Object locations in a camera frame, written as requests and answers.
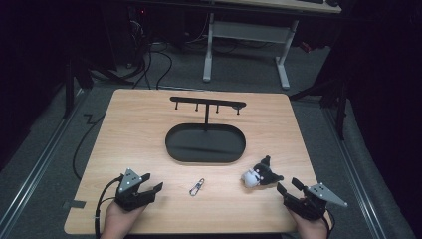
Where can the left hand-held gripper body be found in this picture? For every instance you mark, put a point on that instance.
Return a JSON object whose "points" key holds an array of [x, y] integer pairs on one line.
{"points": [[127, 197]]}

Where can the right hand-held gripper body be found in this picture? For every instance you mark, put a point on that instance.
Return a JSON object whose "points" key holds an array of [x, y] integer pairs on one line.
{"points": [[308, 205]]}

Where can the black and white plush toy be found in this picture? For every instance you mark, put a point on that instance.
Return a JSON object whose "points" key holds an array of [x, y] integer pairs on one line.
{"points": [[263, 174]]}

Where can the silver carabiner clip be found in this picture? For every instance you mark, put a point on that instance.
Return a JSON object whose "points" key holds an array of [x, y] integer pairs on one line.
{"points": [[196, 188]]}

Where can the black hook rack with tray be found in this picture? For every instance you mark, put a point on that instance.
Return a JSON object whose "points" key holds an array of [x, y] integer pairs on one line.
{"points": [[205, 146]]}

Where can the person's right hand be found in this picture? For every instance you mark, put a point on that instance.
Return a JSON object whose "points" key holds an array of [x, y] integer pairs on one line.
{"points": [[312, 229]]}

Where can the person's left hand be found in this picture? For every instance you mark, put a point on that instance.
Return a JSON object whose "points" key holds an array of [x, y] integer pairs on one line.
{"points": [[117, 220]]}

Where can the black tape patch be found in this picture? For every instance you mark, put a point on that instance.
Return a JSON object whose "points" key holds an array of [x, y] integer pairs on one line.
{"points": [[74, 204]]}

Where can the black metal stand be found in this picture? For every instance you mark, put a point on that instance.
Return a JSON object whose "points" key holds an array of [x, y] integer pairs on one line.
{"points": [[340, 109], [69, 89]]}

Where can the small red object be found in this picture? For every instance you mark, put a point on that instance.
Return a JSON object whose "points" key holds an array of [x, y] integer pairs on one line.
{"points": [[305, 47]]}

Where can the dark computer tower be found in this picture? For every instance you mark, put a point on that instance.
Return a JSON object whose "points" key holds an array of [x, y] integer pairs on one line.
{"points": [[137, 30]]}

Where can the desk with white legs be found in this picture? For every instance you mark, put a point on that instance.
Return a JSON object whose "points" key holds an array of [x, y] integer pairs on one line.
{"points": [[249, 31]]}

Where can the metal floor rail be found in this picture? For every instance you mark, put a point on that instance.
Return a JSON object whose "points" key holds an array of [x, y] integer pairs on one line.
{"points": [[355, 179], [31, 179]]}

